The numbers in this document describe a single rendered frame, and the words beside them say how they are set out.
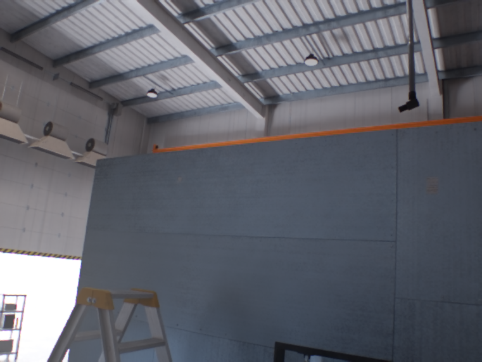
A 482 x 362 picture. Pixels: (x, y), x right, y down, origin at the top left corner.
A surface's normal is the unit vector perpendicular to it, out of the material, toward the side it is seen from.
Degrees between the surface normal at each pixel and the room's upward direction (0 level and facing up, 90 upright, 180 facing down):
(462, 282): 90
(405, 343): 90
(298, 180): 90
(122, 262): 90
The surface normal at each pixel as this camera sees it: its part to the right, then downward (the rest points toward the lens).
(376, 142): -0.52, -0.22
